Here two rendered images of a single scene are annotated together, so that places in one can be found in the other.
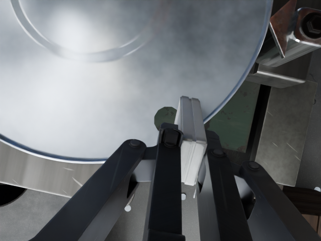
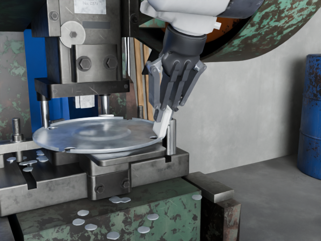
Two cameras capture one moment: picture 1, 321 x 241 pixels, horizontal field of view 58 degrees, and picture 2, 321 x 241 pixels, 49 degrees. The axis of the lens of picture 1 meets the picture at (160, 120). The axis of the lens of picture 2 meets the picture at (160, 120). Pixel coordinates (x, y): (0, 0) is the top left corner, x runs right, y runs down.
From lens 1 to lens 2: 72 cm
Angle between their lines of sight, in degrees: 77
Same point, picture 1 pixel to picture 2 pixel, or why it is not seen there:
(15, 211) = not seen: outside the picture
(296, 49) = (171, 127)
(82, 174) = (143, 149)
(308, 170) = not seen: outside the picture
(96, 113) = (132, 142)
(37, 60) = (101, 142)
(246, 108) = (183, 182)
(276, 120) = (199, 181)
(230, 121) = (183, 187)
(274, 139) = (206, 184)
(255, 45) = not seen: hidden behind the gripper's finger
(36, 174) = (127, 153)
